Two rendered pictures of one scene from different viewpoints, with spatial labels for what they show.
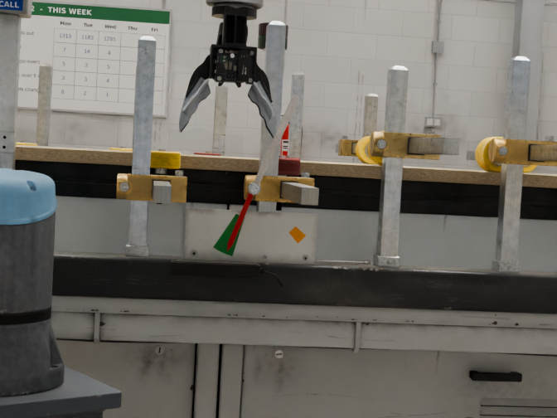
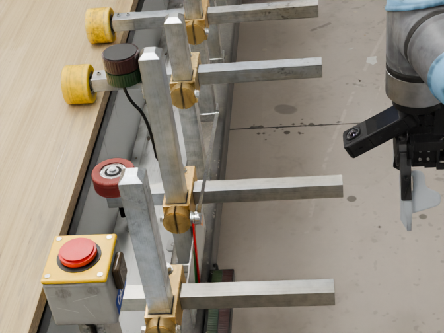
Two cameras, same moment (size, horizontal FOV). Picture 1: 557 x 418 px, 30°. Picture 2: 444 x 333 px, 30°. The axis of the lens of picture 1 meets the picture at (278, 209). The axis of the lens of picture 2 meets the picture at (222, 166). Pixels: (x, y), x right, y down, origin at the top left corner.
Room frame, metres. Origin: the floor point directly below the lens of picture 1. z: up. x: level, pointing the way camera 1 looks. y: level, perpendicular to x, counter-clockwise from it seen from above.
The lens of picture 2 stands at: (1.67, 1.11, 1.81)
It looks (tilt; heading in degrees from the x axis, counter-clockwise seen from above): 38 degrees down; 286
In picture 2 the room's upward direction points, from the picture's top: 8 degrees counter-clockwise
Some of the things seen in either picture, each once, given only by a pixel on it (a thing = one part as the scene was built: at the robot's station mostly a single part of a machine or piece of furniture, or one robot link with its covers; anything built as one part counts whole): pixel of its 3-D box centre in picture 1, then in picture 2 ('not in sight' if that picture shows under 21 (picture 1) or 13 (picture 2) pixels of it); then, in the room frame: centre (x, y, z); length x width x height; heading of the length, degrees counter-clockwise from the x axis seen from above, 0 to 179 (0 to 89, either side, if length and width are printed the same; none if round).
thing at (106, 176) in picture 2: (280, 182); (117, 192); (2.18, 0.00, 0.85); 0.08 x 0.08 x 0.11
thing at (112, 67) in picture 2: (273, 30); (121, 58); (2.11, 0.03, 1.16); 0.06 x 0.06 x 0.02
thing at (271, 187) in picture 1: (278, 188); (178, 199); (2.07, 0.00, 0.85); 0.13 x 0.06 x 0.05; 97
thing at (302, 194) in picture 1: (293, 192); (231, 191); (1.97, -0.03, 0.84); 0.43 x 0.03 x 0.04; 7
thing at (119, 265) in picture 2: not in sight; (119, 270); (1.96, 0.53, 1.20); 0.03 x 0.01 x 0.03; 97
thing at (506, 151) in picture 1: (524, 152); (196, 20); (2.13, -0.49, 0.95); 0.13 x 0.06 x 0.05; 97
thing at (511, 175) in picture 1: (511, 174); (198, 43); (2.12, -0.47, 0.90); 0.03 x 0.03 x 0.48; 7
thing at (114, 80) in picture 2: (272, 43); (124, 71); (2.11, 0.03, 1.14); 0.06 x 0.06 x 0.02
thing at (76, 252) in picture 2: not in sight; (78, 254); (2.00, 0.53, 1.22); 0.04 x 0.04 x 0.02
